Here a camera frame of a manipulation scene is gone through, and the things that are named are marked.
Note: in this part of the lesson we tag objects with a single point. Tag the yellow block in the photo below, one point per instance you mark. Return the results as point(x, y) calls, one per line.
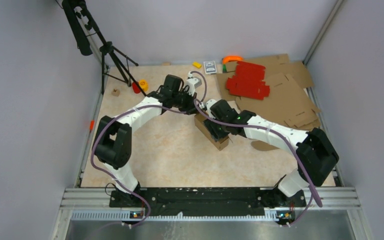
point(197, 65)

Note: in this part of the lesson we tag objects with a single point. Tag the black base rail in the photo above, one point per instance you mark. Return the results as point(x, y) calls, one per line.
point(208, 202)

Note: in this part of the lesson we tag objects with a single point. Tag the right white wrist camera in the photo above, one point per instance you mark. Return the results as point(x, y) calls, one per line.
point(208, 105)

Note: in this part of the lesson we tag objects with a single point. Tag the small orange clip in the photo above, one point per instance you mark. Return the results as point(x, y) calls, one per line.
point(91, 125)

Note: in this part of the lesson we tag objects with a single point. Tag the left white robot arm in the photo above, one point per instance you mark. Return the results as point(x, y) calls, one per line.
point(114, 136)

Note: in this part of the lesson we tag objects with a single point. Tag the small wooden block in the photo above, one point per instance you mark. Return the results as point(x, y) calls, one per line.
point(115, 92)

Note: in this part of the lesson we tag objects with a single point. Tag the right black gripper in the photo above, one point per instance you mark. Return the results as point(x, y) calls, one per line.
point(217, 135)

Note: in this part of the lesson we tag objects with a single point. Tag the yellow and red toy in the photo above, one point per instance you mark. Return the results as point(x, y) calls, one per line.
point(142, 86)

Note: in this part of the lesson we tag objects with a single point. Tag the stack of brown cardboard blanks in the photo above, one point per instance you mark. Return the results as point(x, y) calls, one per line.
point(288, 103)

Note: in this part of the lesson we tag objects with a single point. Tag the red cardboard box blank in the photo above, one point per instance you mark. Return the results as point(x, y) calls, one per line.
point(248, 81)

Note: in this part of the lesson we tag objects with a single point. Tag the black tripod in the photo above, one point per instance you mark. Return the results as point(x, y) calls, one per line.
point(83, 26)

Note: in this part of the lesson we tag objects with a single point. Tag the brown cardboard box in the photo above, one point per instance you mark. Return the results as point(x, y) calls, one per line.
point(200, 122)

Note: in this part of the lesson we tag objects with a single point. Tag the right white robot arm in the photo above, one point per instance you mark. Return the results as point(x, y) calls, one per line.
point(315, 155)

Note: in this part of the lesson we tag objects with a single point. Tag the playing card deck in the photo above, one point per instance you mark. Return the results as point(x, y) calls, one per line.
point(210, 67)

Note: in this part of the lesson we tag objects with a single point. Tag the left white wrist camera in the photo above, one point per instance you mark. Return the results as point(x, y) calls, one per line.
point(192, 83)

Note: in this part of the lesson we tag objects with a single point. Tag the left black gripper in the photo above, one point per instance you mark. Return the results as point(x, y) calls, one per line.
point(190, 109)

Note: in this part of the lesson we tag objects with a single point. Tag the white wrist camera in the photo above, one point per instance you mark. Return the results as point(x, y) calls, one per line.
point(192, 83)
point(208, 105)

